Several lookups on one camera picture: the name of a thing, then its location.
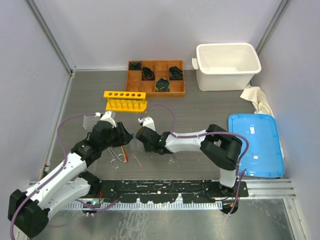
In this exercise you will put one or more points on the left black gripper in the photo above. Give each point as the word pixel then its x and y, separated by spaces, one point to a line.
pixel 125 137

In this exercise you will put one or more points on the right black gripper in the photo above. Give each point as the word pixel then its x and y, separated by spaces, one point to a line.
pixel 147 148

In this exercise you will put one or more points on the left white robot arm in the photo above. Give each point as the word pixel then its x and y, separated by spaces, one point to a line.
pixel 31 210

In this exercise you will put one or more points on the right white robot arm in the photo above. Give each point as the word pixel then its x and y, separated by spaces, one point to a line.
pixel 220 146

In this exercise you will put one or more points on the metal test tube holder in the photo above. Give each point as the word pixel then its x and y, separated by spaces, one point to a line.
pixel 116 159

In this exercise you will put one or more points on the red yellow stick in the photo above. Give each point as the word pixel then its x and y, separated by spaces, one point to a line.
pixel 124 154

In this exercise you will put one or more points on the yellow test tube rack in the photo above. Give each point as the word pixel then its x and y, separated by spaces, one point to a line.
pixel 125 101

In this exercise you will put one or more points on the clear well plate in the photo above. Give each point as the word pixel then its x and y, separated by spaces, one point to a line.
pixel 89 121

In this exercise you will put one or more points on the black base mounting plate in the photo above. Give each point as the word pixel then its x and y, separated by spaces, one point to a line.
pixel 164 191

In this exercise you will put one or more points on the wooden compartment tray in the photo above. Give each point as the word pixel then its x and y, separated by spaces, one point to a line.
pixel 134 82

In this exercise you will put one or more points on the rolled tie orange pattern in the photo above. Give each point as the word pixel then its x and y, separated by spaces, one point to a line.
pixel 147 74

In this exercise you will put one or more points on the rolled tie blue pattern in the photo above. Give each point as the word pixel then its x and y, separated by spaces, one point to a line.
pixel 175 73

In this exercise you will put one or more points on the rolled tie top left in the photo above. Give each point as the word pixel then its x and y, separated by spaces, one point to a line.
pixel 135 66

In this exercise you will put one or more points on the white plastic tub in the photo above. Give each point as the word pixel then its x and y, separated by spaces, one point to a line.
pixel 225 66

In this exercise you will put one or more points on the cream cloth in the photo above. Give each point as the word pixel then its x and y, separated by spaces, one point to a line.
pixel 258 98

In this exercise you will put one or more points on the blue plastic lid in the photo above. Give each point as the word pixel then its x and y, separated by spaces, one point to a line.
pixel 263 158

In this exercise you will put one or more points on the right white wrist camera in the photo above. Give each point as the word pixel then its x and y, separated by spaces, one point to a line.
pixel 147 122

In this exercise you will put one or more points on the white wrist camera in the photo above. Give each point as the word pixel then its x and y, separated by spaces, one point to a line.
pixel 107 116
pixel 147 122

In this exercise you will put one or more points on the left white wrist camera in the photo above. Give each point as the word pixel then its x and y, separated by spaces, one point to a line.
pixel 107 116

